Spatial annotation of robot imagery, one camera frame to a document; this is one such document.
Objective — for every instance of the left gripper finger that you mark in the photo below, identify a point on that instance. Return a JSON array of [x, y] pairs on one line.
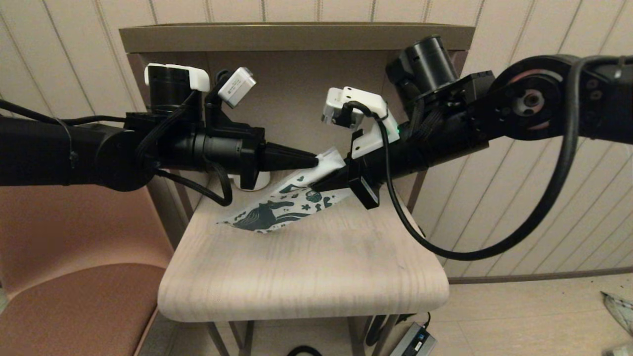
[[289, 158]]

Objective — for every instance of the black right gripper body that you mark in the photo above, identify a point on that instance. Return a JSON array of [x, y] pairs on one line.
[[395, 158]]

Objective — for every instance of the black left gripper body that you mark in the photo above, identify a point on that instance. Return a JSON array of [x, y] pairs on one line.
[[222, 148]]

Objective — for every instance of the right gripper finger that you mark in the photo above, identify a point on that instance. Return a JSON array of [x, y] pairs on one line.
[[336, 182]]

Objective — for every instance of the white horse-print zipper pouch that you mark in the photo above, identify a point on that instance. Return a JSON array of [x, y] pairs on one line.
[[267, 217]]

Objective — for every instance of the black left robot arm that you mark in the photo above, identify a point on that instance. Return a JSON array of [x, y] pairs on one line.
[[74, 153]]

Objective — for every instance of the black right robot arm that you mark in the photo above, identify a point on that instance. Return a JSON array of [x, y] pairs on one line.
[[519, 104]]

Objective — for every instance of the white ribbed ceramic mug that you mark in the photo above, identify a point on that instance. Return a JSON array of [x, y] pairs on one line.
[[257, 182]]

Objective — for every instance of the light wood shelf desk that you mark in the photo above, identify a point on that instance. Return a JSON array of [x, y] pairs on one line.
[[296, 37]]

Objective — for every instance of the black round floor object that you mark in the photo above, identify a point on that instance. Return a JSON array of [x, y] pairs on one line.
[[304, 352]]

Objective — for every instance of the grey power adapter brick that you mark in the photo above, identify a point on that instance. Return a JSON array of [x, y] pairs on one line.
[[413, 342]]

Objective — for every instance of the dark metal table legs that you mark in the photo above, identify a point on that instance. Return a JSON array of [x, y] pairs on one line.
[[248, 341]]

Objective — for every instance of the brown pink upholstered chair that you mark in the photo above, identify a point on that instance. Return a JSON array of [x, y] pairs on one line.
[[74, 296]]

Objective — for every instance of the grey crumpled floor debris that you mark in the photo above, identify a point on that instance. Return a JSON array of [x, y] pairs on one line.
[[620, 311]]

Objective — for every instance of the white right camera bracket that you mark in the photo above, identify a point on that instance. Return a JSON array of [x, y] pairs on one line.
[[376, 138]]

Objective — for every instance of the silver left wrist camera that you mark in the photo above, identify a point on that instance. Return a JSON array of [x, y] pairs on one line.
[[237, 88]]

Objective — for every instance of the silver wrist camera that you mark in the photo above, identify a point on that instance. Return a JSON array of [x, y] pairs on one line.
[[336, 106], [237, 88]]

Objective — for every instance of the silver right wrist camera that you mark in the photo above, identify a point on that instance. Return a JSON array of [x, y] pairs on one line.
[[336, 106]]

